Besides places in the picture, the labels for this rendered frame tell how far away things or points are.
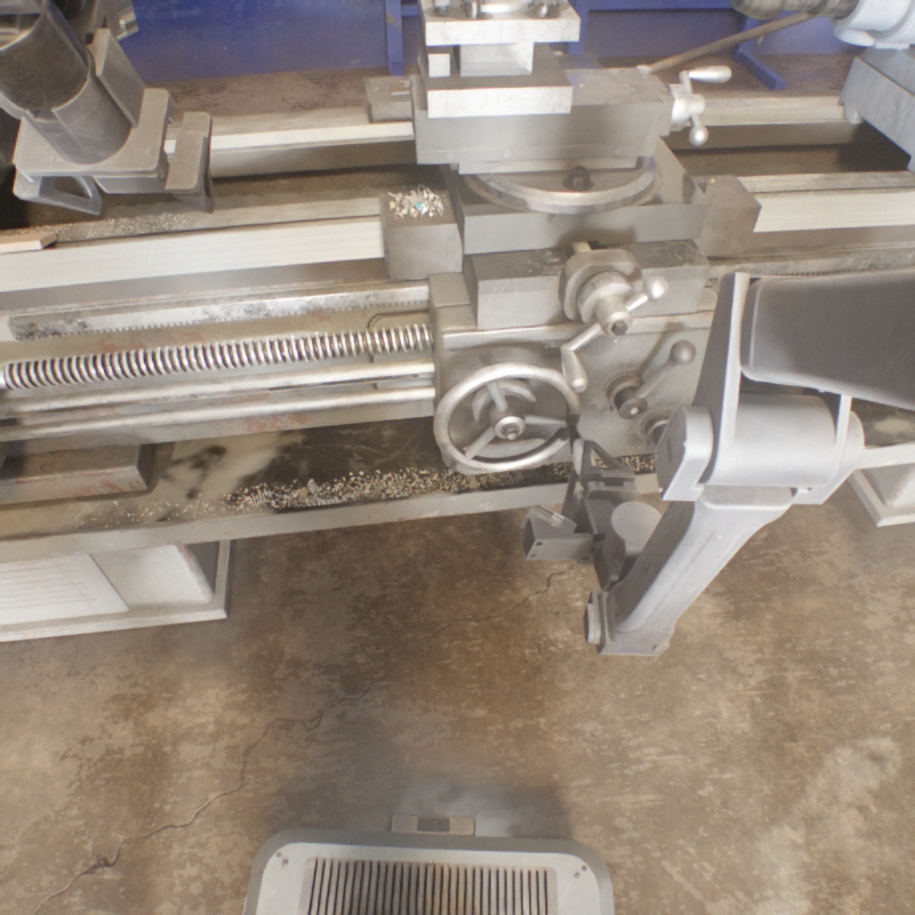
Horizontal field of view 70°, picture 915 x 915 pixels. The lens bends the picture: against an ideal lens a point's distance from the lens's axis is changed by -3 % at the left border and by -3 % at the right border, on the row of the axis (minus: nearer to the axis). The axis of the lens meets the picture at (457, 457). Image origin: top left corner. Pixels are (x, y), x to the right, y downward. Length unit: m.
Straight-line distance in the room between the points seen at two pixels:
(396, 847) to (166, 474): 0.75
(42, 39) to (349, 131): 0.90
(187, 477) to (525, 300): 0.73
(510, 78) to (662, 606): 0.61
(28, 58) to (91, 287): 0.63
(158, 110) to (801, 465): 0.48
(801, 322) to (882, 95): 1.18
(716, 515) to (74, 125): 0.48
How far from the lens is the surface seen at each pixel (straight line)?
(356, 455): 1.28
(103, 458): 1.33
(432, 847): 1.12
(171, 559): 1.47
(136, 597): 1.61
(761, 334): 0.40
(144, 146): 0.54
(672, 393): 1.09
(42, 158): 0.57
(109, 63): 0.53
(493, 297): 0.87
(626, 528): 0.74
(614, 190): 0.91
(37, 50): 0.48
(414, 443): 1.29
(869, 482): 2.00
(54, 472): 1.35
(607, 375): 1.01
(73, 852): 1.54
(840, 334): 0.34
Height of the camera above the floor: 1.36
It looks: 49 degrees down
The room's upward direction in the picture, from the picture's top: straight up
